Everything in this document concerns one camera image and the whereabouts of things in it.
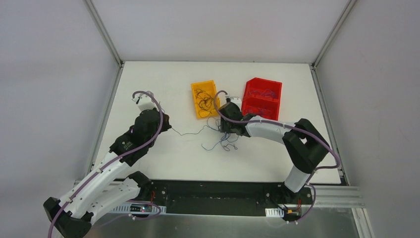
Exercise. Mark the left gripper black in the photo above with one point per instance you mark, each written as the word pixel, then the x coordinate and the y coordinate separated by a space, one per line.
pixel 162 124

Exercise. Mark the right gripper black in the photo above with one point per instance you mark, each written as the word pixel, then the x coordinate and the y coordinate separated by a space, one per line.
pixel 225 126

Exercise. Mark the red plastic bin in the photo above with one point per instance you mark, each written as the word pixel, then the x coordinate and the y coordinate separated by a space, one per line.
pixel 262 97

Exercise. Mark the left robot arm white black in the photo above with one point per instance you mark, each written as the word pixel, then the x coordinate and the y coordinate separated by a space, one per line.
pixel 74 213

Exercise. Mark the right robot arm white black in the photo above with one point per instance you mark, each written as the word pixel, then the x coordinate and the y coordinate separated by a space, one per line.
pixel 304 144

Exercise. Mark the yellow plastic bin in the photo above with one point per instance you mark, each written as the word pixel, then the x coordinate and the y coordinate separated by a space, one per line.
pixel 203 94

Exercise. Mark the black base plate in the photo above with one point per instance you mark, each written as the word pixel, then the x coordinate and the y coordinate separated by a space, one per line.
pixel 221 198

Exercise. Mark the right white slotted cable duct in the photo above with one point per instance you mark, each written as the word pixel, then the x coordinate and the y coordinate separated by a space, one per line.
pixel 274 212

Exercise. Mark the white slotted cable duct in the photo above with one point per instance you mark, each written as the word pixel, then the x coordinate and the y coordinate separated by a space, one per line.
pixel 141 208
pixel 274 212

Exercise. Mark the left white slotted cable duct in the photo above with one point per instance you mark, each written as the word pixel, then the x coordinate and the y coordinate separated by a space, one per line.
pixel 141 208

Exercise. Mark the aluminium frame rail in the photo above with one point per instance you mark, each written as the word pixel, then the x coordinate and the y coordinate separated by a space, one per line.
pixel 325 196

